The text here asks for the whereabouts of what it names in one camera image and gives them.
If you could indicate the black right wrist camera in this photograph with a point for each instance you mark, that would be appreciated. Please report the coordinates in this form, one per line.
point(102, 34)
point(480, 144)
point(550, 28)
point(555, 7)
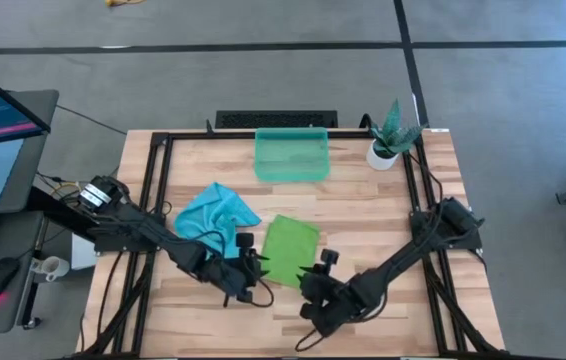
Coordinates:
point(310, 311)

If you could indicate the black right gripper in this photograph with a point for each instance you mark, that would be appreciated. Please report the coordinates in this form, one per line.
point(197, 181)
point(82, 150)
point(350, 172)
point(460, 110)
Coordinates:
point(328, 290)

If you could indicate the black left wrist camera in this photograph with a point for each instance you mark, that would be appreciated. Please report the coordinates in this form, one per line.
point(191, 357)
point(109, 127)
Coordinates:
point(237, 299)

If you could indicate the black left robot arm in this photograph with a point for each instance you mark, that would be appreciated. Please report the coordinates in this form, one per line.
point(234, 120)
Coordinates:
point(138, 225)

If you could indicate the blue microfiber towel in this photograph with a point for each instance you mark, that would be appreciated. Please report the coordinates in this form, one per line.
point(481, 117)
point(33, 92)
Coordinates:
point(213, 215)

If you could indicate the white box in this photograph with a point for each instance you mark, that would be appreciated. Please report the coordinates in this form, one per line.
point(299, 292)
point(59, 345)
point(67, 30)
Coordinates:
point(83, 252)

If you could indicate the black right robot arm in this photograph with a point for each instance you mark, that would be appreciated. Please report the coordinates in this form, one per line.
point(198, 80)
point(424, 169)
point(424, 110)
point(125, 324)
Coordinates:
point(413, 250)

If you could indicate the green mesh basket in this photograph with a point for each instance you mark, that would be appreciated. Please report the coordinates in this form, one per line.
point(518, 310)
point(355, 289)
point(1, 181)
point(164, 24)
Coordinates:
point(293, 155)

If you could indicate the black aluminium table frame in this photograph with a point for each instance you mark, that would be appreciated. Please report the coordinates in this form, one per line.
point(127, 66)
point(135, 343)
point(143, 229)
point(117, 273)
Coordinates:
point(198, 135)

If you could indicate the grey computer desk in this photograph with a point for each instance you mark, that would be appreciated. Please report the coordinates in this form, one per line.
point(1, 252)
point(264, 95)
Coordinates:
point(33, 150)

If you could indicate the black floor vent grille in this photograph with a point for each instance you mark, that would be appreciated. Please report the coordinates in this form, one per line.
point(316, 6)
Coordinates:
point(273, 119)

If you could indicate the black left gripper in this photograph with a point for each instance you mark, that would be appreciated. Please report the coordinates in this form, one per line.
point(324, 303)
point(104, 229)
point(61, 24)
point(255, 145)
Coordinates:
point(233, 272)

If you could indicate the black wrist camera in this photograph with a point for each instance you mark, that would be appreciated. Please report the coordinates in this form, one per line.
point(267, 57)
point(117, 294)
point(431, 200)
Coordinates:
point(310, 311)
point(237, 299)

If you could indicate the white cup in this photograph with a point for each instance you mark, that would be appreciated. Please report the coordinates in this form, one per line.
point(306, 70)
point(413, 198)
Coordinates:
point(55, 267)

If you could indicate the snake plant in white pot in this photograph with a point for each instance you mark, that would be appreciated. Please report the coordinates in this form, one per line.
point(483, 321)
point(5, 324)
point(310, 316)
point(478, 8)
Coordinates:
point(382, 159)

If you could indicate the green microfiber towel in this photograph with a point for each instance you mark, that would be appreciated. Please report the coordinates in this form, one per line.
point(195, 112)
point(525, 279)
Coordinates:
point(288, 245)

